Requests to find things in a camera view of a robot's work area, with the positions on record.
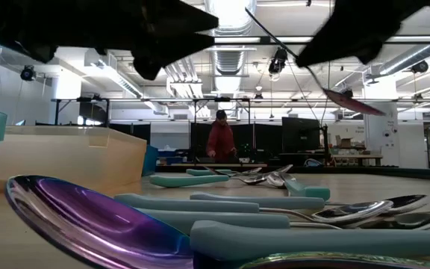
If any white building column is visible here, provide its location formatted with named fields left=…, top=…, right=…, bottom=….
left=363, top=80, right=399, bottom=168

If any black partition panel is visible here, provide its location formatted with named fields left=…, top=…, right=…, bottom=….
left=108, top=123, right=152, bottom=146
left=190, top=122, right=284, bottom=164

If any silver slanted ceiling duct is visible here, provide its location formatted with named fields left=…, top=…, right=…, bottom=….
left=364, top=43, right=430, bottom=81

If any silver round ceiling duct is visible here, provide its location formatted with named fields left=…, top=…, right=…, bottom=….
left=204, top=0, right=258, bottom=94

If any translucent orange bin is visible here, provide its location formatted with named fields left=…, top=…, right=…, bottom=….
left=0, top=126, right=148, bottom=194

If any wooden workbench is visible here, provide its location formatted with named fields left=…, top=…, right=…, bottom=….
left=330, top=147, right=384, bottom=167

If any black background monitor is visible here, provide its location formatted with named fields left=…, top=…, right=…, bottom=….
left=281, top=117, right=321, bottom=154

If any iridescent purple spoon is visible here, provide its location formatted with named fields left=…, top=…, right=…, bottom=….
left=4, top=175, right=430, bottom=269
left=263, top=164, right=294, bottom=176
left=243, top=6, right=387, bottom=117

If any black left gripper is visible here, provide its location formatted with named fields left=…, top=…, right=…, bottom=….
left=0, top=0, right=219, bottom=81

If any black framed workstation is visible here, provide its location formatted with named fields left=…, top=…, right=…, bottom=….
left=53, top=97, right=110, bottom=127

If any cardboard box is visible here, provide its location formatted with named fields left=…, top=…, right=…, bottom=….
left=336, top=136, right=354, bottom=149

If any person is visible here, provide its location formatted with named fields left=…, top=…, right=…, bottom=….
left=205, top=109, right=238, bottom=164

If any blue plastic bin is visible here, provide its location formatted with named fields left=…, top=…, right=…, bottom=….
left=143, top=145, right=159, bottom=177

